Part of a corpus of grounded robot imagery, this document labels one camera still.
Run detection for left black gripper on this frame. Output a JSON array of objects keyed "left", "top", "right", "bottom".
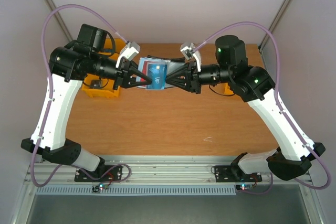
[{"left": 91, "top": 54, "right": 152, "bottom": 91}]

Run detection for black card holder wallet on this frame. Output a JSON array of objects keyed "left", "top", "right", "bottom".
[{"left": 138, "top": 55, "right": 185, "bottom": 90}]

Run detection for dark VIP card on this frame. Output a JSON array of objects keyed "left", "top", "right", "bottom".
[{"left": 90, "top": 79, "right": 102, "bottom": 89}]

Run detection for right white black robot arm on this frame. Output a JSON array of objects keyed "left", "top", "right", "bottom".
[{"left": 166, "top": 35, "right": 326, "bottom": 181}]

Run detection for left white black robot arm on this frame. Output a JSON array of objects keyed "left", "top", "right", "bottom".
[{"left": 21, "top": 24, "right": 152, "bottom": 181}]

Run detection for red card in holder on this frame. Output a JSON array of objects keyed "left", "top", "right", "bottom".
[{"left": 139, "top": 58, "right": 150, "bottom": 89}]

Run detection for yellow bin near left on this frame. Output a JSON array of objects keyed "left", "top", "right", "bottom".
[{"left": 81, "top": 74, "right": 120, "bottom": 99}]

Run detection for yellow bin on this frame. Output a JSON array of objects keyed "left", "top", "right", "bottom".
[
  {"left": 223, "top": 83, "right": 235, "bottom": 97},
  {"left": 81, "top": 74, "right": 120, "bottom": 99},
  {"left": 101, "top": 38, "right": 125, "bottom": 60}
]

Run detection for yellow bin far left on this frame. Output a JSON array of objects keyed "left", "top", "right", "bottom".
[{"left": 101, "top": 38, "right": 125, "bottom": 60}]

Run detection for yellow bin right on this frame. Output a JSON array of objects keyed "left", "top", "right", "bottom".
[{"left": 223, "top": 83, "right": 235, "bottom": 97}]

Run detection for left small circuit board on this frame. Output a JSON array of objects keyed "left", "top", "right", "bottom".
[{"left": 92, "top": 184, "right": 109, "bottom": 193}]

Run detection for small circuit board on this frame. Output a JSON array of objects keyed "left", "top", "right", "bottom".
[
  {"left": 236, "top": 183, "right": 255, "bottom": 191},
  {"left": 92, "top": 184, "right": 109, "bottom": 193}
]

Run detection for right small circuit board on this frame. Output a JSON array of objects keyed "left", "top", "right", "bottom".
[{"left": 236, "top": 183, "right": 255, "bottom": 191}]

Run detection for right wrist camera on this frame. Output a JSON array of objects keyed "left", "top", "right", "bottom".
[{"left": 180, "top": 42, "right": 202, "bottom": 72}]

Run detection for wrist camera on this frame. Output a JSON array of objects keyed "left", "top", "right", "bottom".
[
  {"left": 180, "top": 42, "right": 202, "bottom": 72},
  {"left": 116, "top": 41, "right": 140, "bottom": 68}
]

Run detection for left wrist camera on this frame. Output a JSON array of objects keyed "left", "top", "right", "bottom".
[{"left": 116, "top": 41, "right": 140, "bottom": 68}]

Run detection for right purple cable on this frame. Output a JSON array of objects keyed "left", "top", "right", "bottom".
[{"left": 194, "top": 20, "right": 332, "bottom": 196}]

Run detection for purple cable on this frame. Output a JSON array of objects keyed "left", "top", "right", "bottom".
[
  {"left": 29, "top": 4, "right": 132, "bottom": 188},
  {"left": 194, "top": 20, "right": 332, "bottom": 196}
]

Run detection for aluminium rail frame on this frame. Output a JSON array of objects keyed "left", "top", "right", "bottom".
[{"left": 24, "top": 154, "right": 313, "bottom": 185}]

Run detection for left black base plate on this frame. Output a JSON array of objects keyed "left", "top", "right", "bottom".
[{"left": 74, "top": 165, "right": 122, "bottom": 183}]

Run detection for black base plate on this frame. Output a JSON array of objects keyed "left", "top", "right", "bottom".
[
  {"left": 74, "top": 165, "right": 122, "bottom": 183},
  {"left": 211, "top": 165, "right": 262, "bottom": 183}
]

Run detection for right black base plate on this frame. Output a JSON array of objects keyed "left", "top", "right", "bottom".
[{"left": 211, "top": 165, "right": 262, "bottom": 183}]

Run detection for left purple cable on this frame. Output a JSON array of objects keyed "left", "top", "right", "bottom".
[{"left": 29, "top": 4, "right": 132, "bottom": 188}]

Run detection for grey slotted cable duct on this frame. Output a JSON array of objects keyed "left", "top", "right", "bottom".
[{"left": 36, "top": 185, "right": 236, "bottom": 197}]

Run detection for left aluminium corner post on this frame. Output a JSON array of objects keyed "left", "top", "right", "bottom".
[{"left": 30, "top": 0, "right": 79, "bottom": 53}]

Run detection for aluminium corner post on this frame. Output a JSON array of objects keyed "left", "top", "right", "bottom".
[
  {"left": 258, "top": 0, "right": 309, "bottom": 53},
  {"left": 30, "top": 0, "right": 79, "bottom": 53}
]

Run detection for right aluminium corner post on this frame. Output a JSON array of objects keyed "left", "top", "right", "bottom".
[{"left": 258, "top": 0, "right": 309, "bottom": 53}]

